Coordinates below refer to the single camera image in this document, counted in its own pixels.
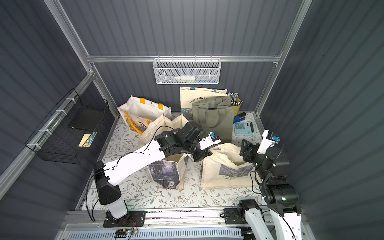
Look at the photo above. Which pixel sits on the yellow sticky note pad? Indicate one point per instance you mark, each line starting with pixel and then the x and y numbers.
pixel 86 141

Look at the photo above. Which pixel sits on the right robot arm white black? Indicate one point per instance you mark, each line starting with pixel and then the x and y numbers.
pixel 271 165

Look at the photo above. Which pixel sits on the black wire wall basket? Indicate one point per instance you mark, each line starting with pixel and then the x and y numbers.
pixel 56 142

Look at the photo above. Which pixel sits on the black notebook in basket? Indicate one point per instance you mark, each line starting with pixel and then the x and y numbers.
pixel 86 119

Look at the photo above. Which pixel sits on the cream tote bag black lettering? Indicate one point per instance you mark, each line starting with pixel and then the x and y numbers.
pixel 188 95

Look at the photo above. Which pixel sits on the white bottle in basket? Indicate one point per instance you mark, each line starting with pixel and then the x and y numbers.
pixel 185 78

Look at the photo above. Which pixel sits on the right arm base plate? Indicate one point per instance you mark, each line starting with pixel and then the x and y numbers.
pixel 233 216

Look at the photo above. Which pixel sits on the small green circuit board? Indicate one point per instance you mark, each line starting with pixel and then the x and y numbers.
pixel 124 234

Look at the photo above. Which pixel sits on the light blue calculator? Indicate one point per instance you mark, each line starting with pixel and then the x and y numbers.
pixel 243 128

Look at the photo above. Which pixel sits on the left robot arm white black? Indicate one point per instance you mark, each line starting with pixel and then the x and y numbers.
pixel 186 140

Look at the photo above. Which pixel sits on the white tote bag yellow handles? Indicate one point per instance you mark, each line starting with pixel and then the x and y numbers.
pixel 138 113

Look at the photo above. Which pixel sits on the yellow pen holder cup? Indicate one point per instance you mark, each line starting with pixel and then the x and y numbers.
pixel 235 102

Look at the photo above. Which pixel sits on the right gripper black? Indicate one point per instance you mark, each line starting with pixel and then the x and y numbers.
pixel 250 148

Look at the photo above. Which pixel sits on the white wire mesh basket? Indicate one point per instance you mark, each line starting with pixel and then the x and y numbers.
pixel 206 70

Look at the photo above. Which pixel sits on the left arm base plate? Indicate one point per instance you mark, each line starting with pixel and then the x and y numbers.
pixel 132 218

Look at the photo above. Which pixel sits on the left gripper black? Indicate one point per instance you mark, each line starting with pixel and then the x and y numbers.
pixel 199 151

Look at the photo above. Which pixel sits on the open cream canvas bag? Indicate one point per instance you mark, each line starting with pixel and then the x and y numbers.
pixel 168 173

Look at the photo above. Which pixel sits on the floral table mat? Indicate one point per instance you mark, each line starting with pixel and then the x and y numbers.
pixel 141 192

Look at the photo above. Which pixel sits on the cream canvas bag painting print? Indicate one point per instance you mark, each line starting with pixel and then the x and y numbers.
pixel 225 168

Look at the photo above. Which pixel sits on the olive green tote bag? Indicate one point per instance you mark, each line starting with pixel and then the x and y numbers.
pixel 215 114

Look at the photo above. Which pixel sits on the blue stapler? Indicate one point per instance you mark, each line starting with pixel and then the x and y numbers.
pixel 240 117

